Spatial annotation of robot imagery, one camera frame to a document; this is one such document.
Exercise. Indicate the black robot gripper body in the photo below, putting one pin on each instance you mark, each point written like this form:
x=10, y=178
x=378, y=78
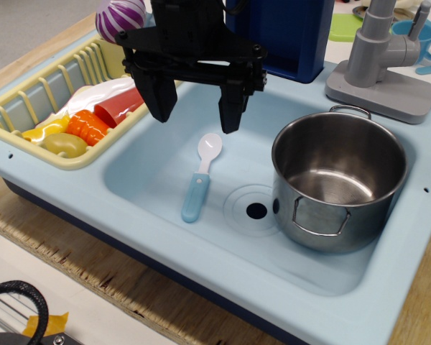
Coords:
x=191, y=42

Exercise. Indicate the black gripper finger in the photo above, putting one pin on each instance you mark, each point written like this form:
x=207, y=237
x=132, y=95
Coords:
x=157, y=91
x=232, y=104

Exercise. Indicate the stainless steel pot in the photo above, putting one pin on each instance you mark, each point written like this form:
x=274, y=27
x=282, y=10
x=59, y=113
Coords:
x=335, y=177

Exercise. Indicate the red plastic cup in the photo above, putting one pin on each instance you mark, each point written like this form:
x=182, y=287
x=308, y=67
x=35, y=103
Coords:
x=113, y=110

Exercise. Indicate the orange toy carrot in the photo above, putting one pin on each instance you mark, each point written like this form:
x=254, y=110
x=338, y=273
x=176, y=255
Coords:
x=89, y=127

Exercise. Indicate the purple white striped toy ball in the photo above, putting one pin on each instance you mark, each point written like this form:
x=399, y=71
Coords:
x=113, y=17

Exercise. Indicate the dark blue plastic box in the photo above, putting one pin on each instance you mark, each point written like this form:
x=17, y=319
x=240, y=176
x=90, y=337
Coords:
x=295, y=34

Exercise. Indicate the yellow toy pepper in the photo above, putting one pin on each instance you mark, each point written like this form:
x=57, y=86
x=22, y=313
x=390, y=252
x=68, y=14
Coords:
x=38, y=134

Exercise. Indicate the olive toy potato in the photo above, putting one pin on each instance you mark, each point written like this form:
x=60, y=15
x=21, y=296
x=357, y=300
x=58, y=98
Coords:
x=63, y=143

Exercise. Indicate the light blue toy sink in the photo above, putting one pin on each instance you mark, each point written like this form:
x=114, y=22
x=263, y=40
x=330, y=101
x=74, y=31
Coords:
x=132, y=192

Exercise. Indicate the grey toy faucet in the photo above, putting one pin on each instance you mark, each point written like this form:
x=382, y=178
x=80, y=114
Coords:
x=367, y=79

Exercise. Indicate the pale yellow dish rack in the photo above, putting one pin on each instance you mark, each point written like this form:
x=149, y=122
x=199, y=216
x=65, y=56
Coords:
x=48, y=87

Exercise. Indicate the light blue plastic cup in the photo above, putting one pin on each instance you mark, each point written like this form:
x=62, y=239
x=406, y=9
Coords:
x=403, y=27

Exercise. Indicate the white spoon with blue handle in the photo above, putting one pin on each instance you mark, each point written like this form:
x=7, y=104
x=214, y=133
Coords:
x=209, y=147

